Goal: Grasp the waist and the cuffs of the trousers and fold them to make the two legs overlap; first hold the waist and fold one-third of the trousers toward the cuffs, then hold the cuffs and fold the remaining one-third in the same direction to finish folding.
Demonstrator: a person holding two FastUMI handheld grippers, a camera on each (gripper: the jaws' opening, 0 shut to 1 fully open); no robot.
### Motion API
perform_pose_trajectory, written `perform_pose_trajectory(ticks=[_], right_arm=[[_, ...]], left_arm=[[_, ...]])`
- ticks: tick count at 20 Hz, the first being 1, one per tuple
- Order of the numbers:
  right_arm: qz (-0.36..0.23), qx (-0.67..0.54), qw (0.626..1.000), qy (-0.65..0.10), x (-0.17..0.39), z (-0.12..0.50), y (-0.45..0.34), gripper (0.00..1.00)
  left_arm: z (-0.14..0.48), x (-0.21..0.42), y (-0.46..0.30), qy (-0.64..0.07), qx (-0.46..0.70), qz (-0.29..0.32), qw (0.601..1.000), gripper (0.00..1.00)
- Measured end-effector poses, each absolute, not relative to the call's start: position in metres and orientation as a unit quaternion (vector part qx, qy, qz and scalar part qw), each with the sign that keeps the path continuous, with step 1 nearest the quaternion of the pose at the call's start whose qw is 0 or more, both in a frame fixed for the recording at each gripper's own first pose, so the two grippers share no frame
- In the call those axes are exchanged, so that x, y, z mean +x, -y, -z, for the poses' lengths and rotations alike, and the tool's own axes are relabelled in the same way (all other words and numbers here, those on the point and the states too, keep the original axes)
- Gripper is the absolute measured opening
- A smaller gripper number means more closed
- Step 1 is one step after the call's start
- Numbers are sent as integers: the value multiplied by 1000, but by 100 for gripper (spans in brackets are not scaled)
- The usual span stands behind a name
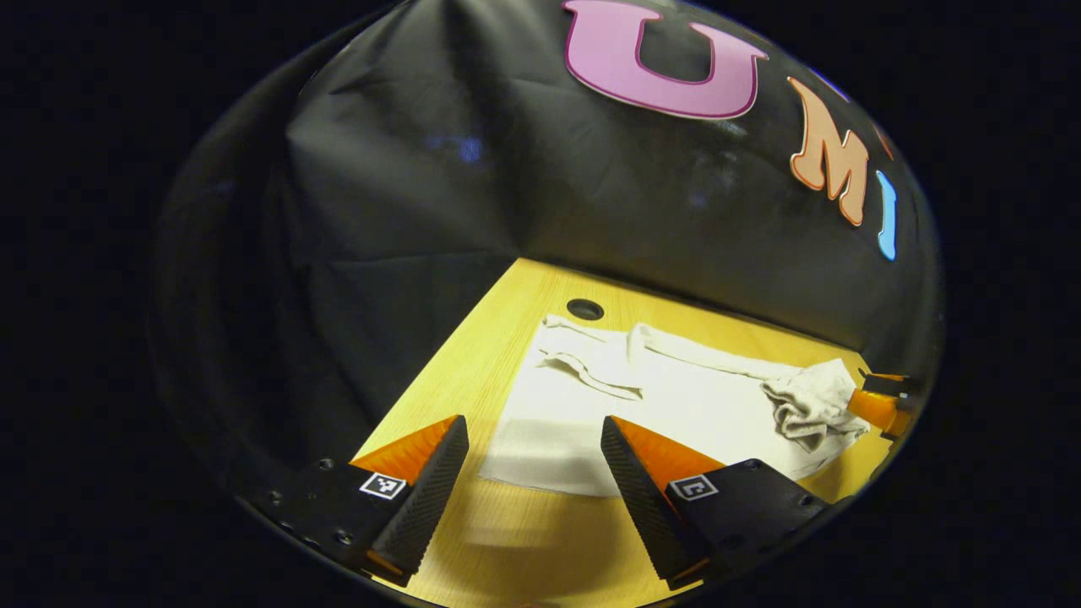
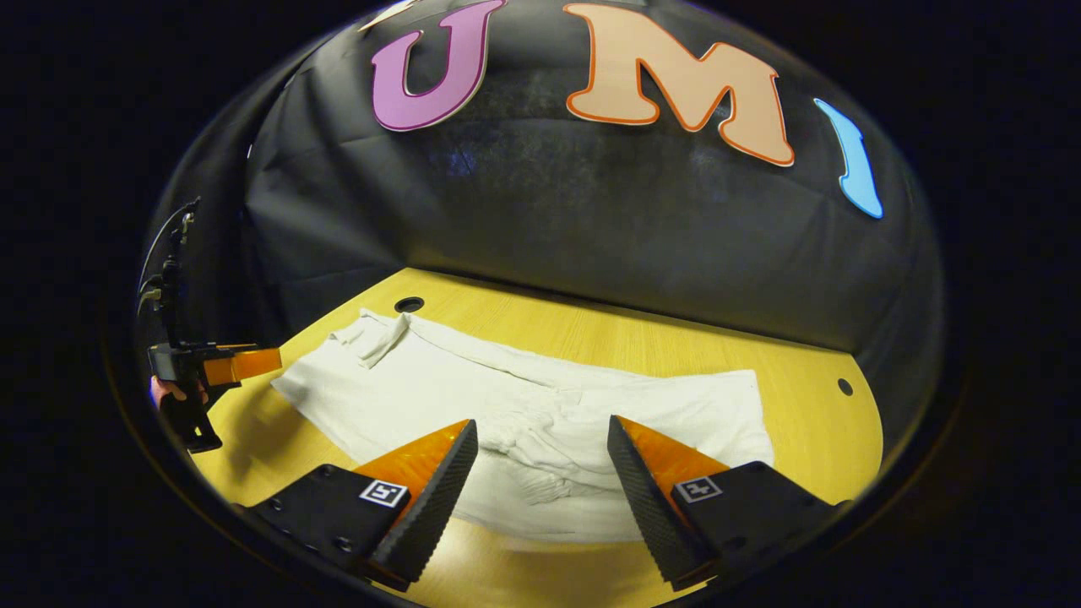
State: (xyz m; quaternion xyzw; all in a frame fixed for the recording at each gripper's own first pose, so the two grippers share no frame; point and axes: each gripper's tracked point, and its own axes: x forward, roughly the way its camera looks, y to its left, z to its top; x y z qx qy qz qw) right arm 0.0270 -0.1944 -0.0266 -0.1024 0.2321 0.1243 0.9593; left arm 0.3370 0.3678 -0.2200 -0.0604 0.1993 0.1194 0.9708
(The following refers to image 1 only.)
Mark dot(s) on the white jeans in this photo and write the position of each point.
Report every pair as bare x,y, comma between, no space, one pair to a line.
701,414

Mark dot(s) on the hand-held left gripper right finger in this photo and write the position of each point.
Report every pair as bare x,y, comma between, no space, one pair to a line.
646,515

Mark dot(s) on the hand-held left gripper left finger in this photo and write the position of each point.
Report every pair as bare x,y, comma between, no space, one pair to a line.
426,507

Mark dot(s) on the black backdrop cloth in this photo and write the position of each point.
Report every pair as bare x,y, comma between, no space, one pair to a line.
507,169

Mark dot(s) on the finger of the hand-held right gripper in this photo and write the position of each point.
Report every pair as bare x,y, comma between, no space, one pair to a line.
874,407

